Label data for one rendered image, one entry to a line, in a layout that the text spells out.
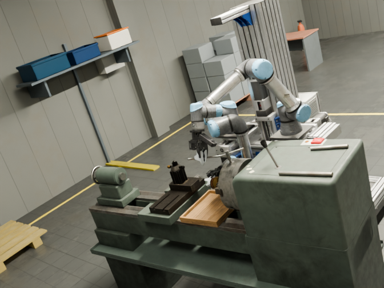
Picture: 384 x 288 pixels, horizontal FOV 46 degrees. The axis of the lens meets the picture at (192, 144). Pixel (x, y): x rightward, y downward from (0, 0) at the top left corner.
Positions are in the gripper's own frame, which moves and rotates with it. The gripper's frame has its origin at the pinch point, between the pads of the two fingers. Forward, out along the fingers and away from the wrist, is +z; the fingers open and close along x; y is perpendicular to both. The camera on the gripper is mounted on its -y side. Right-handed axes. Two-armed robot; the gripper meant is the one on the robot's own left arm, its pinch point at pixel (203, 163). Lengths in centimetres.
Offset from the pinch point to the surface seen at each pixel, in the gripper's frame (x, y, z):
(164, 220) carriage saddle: -6, 42, 41
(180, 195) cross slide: -24, 41, 27
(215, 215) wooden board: -20.3, 9.8, 37.2
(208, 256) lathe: -29, 26, 71
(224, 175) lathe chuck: -8.2, -8.0, 8.5
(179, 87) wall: -423, 373, -60
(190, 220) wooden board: -10.9, 23.4, 40.0
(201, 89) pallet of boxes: -433, 331, -54
